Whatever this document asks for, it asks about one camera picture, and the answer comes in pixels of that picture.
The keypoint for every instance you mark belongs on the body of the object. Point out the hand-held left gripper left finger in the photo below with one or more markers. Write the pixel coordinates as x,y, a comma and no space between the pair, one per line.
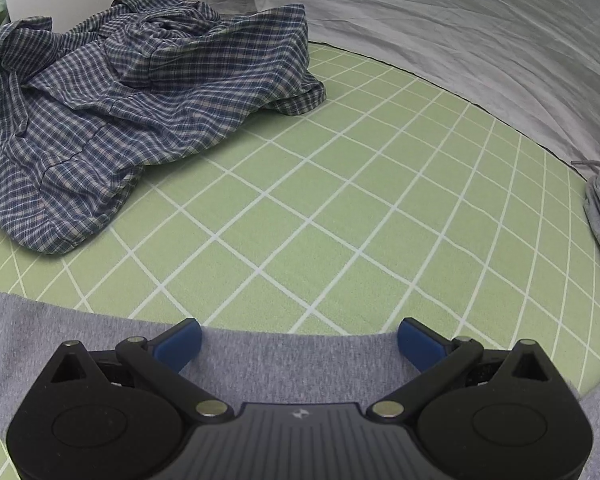
180,342

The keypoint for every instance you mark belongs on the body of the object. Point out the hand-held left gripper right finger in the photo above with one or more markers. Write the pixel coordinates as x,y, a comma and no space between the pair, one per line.
420,342

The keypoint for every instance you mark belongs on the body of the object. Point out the grey zip hoodie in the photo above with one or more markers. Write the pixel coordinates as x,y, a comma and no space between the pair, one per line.
300,365

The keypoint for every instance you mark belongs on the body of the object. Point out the green grid bed sheet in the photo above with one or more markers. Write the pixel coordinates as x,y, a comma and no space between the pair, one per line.
355,210

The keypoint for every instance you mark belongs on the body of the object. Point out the blue plaid shirt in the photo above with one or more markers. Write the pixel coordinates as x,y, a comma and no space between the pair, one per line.
120,110

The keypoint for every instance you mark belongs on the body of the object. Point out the grey carrot print sheet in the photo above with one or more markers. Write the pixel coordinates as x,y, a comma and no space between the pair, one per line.
455,45

